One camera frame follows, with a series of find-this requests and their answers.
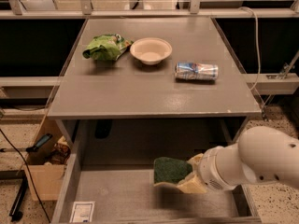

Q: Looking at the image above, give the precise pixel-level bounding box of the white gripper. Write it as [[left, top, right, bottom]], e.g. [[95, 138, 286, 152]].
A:
[[177, 146, 236, 194]]

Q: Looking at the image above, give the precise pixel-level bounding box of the green and yellow sponge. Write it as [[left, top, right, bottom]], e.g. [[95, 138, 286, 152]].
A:
[[153, 157, 192, 185]]

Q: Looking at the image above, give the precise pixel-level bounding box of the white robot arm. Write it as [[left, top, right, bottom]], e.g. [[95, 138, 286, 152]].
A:
[[178, 126, 299, 193]]

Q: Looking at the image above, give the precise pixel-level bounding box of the open grey top drawer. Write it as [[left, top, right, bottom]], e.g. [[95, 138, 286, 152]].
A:
[[52, 119, 262, 224]]

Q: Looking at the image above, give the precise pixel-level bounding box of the crushed blue soda can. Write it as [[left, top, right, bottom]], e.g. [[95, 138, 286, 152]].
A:
[[175, 63, 219, 81]]

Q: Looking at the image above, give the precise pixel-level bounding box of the white label sticker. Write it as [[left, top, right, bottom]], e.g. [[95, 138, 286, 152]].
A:
[[69, 202, 95, 223]]

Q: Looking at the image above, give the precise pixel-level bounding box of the white paper bowl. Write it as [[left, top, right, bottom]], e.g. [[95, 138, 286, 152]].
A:
[[130, 37, 172, 65]]

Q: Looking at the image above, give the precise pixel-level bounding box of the cardboard box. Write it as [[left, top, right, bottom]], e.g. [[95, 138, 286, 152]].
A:
[[23, 118, 71, 201]]

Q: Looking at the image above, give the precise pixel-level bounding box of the green chip bag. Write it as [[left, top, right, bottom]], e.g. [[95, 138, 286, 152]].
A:
[[82, 34, 133, 61]]

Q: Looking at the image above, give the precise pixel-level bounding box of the black floor stand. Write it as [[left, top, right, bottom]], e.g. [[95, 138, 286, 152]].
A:
[[9, 176, 28, 222]]

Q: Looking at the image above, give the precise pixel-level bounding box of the black handled tool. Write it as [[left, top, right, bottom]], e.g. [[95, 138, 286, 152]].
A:
[[0, 133, 52, 153]]

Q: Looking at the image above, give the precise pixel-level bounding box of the white cable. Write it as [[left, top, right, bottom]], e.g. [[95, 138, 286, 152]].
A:
[[238, 6, 262, 91]]

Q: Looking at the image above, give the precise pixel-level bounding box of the black cable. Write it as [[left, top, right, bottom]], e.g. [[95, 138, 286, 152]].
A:
[[0, 127, 51, 224]]

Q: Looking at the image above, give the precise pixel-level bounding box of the metal frame rail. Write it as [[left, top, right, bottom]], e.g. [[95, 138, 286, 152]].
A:
[[0, 0, 299, 19]]

